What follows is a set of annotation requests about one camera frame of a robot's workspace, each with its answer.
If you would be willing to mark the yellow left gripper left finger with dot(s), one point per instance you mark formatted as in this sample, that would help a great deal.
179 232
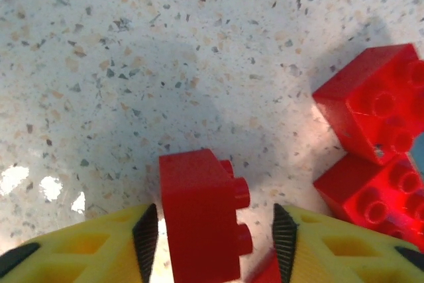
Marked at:
83 246

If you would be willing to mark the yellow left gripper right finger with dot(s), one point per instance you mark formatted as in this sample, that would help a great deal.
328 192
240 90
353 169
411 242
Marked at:
338 250

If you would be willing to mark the red lego brick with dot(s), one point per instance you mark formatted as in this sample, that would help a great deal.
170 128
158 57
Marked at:
198 210
367 97
354 190

